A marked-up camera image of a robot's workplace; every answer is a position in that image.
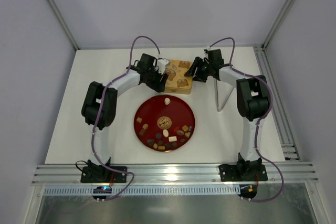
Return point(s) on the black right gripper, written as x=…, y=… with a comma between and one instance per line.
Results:
x=200, y=69

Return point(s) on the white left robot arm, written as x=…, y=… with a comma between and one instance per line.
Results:
x=100, y=107

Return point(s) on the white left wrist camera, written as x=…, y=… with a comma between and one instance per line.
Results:
x=162, y=64

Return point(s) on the caramel barrel chocolate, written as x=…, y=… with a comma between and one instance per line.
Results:
x=161, y=148

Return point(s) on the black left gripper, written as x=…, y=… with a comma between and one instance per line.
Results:
x=155, y=78

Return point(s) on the aluminium frame post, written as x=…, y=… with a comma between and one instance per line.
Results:
x=284, y=11
x=57, y=14

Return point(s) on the caramel striped chocolate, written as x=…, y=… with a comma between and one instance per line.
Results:
x=145, y=126

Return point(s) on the dark flat round chocolate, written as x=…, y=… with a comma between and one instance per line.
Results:
x=158, y=136

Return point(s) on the white oval chocolate lower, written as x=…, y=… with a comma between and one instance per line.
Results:
x=165, y=133

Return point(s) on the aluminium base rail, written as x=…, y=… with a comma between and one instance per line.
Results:
x=168, y=179

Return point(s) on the dark grey egg chocolate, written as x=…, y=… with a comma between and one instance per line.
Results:
x=150, y=142

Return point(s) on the gold chocolate tin box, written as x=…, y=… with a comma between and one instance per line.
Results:
x=176, y=90

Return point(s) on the white cone chocolate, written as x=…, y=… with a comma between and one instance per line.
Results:
x=166, y=101

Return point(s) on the round red tray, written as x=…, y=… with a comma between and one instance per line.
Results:
x=159, y=116

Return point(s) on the left aluminium frame post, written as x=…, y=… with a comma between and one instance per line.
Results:
x=57, y=14

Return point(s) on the white rectangular chocolate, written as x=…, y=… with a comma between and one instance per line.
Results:
x=172, y=139

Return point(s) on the silver tin lid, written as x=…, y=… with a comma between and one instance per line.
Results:
x=176, y=71

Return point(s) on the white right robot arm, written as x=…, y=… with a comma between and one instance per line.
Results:
x=254, y=103

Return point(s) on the right side aluminium rail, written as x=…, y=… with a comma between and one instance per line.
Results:
x=281, y=120

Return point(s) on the right aluminium frame post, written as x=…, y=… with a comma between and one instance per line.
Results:
x=284, y=11

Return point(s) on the dark square chocolate bottom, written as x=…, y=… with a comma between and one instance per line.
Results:
x=168, y=145

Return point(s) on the brown oval chocolate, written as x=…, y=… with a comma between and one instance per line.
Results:
x=180, y=132

